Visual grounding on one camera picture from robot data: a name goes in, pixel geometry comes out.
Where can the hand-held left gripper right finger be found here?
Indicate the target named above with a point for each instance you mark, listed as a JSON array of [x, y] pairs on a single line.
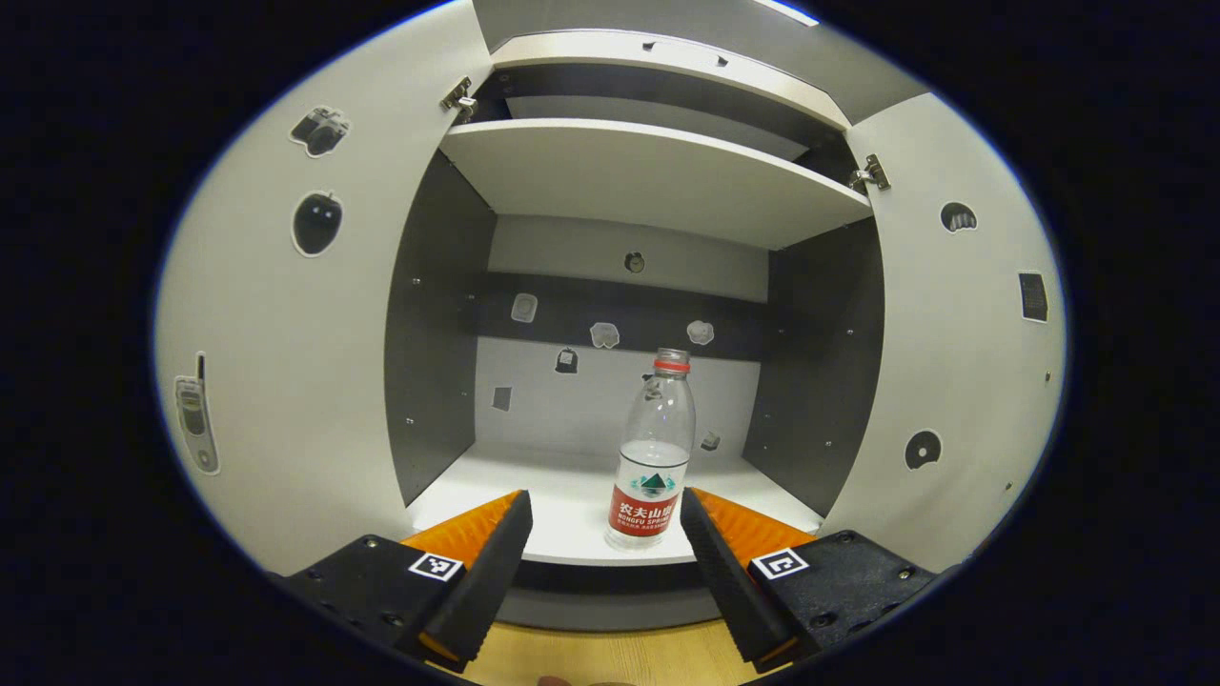
[[724, 581]]

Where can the clear water bottle red label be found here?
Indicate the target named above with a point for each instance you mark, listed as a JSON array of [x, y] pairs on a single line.
[[658, 448]]

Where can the white cabinet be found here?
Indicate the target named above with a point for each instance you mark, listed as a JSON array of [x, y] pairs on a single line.
[[648, 181]]

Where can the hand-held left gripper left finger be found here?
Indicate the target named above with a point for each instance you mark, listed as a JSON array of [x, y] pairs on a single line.
[[486, 591]]

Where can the metal door hinge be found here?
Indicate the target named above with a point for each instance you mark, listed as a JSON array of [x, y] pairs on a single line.
[[458, 96], [870, 174]]

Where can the white cabinet right door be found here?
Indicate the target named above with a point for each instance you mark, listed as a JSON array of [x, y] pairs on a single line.
[[963, 381]]

